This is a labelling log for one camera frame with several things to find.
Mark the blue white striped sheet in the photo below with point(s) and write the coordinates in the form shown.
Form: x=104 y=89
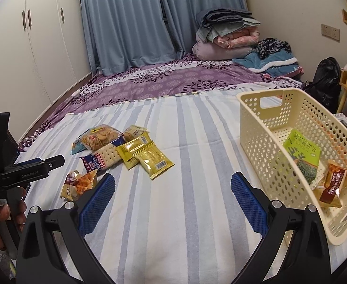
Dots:
x=176 y=213

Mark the purple floral bedsheet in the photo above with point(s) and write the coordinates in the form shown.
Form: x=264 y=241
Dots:
x=161 y=80

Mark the orange brown pastry packet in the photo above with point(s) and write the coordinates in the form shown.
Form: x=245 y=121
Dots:
x=336 y=177

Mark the light green folded blanket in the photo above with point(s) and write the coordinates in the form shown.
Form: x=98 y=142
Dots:
x=207 y=34

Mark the blue striped cracker packet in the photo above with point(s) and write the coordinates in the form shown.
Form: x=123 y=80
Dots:
x=102 y=156

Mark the small tan biscuit packet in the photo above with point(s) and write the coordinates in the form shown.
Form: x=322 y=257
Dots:
x=133 y=133

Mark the dark grey folded blanket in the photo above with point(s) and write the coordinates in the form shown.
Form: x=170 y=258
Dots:
x=226 y=17

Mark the clear round biscuit bag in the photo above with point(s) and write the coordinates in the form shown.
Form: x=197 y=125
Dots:
x=99 y=137

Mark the green seaweed packet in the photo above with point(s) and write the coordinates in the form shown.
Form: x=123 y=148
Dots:
x=302 y=153

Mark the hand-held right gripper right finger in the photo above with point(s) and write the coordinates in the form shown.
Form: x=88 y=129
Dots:
x=247 y=202

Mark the yellow foil packet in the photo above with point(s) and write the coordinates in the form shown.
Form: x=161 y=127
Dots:
x=132 y=149
x=152 y=161

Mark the pink folded quilt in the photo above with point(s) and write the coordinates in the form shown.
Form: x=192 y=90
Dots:
x=238 y=40

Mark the beige wall socket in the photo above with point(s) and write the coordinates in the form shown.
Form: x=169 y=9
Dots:
x=330 y=31

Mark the cream perforated plastic basket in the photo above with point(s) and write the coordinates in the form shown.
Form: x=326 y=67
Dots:
x=259 y=130

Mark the leopard print cloth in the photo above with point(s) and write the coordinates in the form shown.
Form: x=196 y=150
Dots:
x=271 y=47

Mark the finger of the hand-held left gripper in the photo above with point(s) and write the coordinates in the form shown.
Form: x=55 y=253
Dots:
x=43 y=168
x=28 y=163

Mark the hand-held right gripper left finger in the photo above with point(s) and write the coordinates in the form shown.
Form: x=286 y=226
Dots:
x=98 y=204

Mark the blue fleece blanket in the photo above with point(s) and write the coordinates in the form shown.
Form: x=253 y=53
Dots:
x=268 y=65

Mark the lilac folded quilt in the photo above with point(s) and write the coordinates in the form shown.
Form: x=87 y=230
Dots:
x=217 y=53

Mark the brown waffle packet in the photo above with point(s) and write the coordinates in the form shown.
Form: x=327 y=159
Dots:
x=79 y=185

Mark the black leather bag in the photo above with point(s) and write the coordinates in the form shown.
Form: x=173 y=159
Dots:
x=325 y=82

